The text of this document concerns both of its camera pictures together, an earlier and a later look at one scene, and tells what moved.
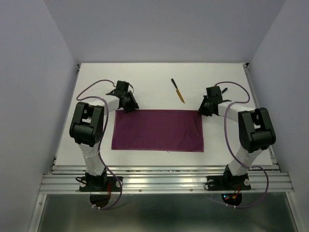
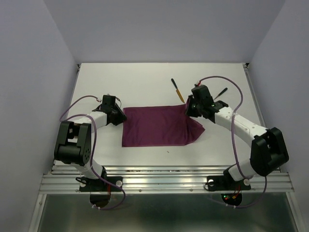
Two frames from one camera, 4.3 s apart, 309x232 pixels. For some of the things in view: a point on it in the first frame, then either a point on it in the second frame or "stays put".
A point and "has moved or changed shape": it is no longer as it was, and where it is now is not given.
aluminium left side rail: x=57 y=146 stays put
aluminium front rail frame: x=267 y=179 stays put
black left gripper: x=133 y=105 → x=121 y=116
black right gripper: x=202 y=110 → x=189 y=112
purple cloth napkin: x=166 y=130 has moved or changed shape
